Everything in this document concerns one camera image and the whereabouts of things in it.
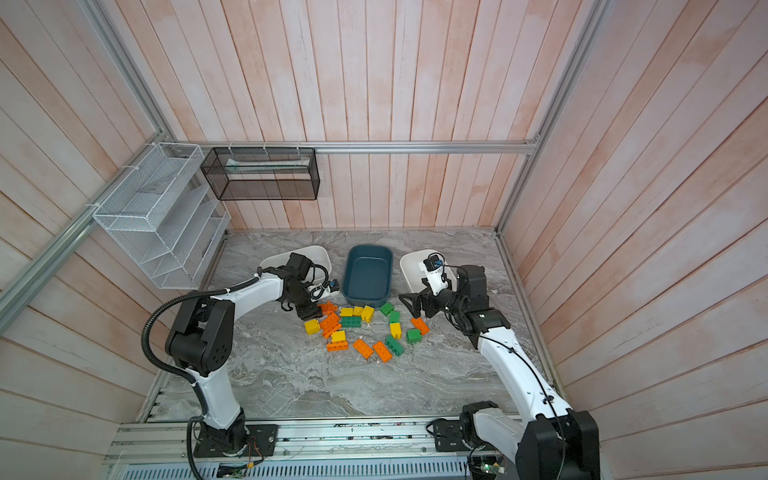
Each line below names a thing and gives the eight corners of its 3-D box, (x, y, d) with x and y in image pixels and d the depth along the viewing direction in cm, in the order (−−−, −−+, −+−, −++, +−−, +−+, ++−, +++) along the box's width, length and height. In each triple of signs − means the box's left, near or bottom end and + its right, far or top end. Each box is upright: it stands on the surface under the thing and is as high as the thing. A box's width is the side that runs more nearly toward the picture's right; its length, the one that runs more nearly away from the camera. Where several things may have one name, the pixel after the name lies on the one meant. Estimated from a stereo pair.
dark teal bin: (342, 309, 99) (340, 301, 96) (347, 252, 115) (346, 244, 112) (394, 309, 99) (395, 301, 96) (392, 252, 115) (392, 244, 112)
